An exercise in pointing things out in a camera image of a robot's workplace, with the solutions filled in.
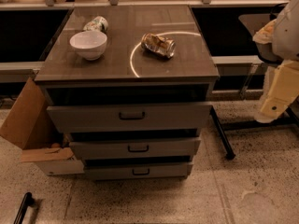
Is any grey bottom drawer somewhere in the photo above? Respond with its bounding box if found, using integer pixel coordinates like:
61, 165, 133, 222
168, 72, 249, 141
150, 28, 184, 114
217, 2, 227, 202
84, 162, 193, 180

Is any grey drawer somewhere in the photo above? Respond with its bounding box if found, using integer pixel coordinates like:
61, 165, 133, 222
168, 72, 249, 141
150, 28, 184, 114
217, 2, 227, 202
70, 137, 200, 161
84, 162, 193, 180
47, 103, 211, 133

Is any grey drawer cabinet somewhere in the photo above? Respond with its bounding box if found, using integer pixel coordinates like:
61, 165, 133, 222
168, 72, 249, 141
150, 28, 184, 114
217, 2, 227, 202
35, 6, 219, 174

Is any grey top drawer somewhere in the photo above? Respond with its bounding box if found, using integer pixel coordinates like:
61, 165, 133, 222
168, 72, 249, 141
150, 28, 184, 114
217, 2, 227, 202
47, 103, 211, 133

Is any grey middle drawer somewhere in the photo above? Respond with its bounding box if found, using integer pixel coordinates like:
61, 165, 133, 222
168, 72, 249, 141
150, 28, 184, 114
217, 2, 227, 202
70, 137, 200, 161

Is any crushed silver soda can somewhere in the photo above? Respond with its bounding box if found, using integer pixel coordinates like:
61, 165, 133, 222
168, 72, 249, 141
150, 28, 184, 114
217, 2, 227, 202
141, 33, 176, 59

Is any white ceramic bowl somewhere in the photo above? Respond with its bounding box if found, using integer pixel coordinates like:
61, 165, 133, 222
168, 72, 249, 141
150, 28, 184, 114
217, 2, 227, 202
69, 31, 107, 61

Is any black side table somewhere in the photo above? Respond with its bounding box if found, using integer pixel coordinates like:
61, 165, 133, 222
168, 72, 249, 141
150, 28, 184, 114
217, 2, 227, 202
221, 3, 299, 132

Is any black table leg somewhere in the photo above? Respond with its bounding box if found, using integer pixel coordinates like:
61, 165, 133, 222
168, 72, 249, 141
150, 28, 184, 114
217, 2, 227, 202
210, 107, 235, 160

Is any brown cardboard box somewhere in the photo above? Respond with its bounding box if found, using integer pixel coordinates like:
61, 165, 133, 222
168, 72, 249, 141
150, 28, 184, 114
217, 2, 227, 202
0, 78, 83, 175

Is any black bar on floor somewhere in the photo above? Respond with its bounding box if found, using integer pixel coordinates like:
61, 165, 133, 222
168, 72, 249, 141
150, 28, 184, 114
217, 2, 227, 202
13, 192, 35, 224

